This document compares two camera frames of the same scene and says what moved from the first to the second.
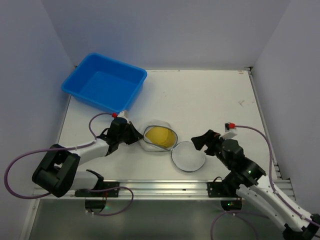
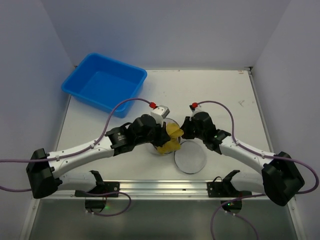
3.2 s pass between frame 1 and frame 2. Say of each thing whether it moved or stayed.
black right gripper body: moved
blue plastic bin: stayed
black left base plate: stayed
